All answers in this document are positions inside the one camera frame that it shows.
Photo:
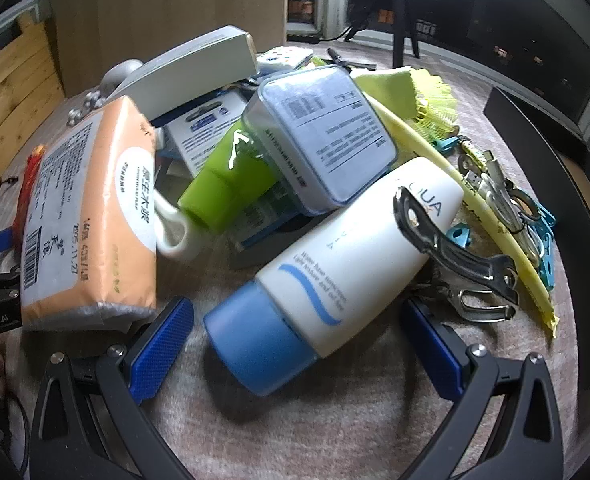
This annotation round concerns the brown cardboard box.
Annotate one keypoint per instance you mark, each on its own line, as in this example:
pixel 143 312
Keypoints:
pixel 175 0

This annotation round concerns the black container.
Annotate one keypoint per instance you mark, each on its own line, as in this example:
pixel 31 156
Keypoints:
pixel 575 240

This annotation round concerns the square metal tin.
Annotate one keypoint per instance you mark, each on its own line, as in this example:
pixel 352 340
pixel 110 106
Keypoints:
pixel 320 140

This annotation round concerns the blue clothespin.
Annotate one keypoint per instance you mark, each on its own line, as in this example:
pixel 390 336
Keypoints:
pixel 447 145
pixel 459 237
pixel 542 250

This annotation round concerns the orange tissue pack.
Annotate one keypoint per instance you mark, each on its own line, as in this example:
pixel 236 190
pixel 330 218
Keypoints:
pixel 90 220

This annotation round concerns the silver metal bottle opener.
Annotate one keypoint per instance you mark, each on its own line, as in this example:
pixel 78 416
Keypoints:
pixel 455 255

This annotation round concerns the printed pocket tissue pack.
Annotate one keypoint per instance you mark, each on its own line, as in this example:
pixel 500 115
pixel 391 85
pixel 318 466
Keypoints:
pixel 282 59

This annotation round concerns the yellow plastic strip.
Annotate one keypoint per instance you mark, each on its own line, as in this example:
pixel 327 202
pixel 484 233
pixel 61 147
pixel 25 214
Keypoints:
pixel 505 245

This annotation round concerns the green squeeze tube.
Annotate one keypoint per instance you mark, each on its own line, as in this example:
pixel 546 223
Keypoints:
pixel 225 180

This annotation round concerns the white lotion bottle blue cap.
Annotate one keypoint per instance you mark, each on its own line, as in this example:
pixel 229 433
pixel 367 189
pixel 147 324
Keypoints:
pixel 355 270

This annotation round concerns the green white card packet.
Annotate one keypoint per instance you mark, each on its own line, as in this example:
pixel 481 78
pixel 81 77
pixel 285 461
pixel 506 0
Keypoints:
pixel 260 220

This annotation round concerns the blue card packet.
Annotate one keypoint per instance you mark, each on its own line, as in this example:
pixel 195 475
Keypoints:
pixel 195 130

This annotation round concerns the white cardboard carton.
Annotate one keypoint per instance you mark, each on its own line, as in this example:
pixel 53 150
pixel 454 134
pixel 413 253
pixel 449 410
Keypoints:
pixel 190 67

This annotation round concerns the yellow-green cloth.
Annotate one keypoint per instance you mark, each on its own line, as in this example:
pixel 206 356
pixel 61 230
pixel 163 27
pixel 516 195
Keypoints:
pixel 385 87

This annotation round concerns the grey ball massager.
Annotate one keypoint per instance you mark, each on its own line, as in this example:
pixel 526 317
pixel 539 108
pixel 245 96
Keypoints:
pixel 87 105

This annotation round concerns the black power strip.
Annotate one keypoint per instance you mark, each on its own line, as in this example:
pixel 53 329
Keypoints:
pixel 302 37

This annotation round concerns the wooden board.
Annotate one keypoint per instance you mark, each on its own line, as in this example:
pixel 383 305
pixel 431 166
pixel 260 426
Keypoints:
pixel 20 95

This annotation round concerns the red coffee sachet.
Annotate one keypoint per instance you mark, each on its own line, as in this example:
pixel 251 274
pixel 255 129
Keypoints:
pixel 27 200

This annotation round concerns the yellow shuttlecock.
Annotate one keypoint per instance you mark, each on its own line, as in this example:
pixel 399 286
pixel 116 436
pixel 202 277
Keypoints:
pixel 437 105

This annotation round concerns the white rounded gadget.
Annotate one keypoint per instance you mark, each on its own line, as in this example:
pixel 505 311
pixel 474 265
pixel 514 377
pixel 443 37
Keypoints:
pixel 122 75

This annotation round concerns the black pen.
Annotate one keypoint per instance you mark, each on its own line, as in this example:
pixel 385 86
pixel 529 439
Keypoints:
pixel 347 59

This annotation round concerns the black tripod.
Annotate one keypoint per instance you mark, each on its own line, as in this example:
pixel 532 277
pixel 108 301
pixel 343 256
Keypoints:
pixel 400 15

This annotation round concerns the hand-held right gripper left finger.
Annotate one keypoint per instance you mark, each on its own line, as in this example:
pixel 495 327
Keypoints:
pixel 160 345

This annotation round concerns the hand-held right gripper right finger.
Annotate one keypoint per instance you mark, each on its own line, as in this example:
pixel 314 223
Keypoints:
pixel 432 355

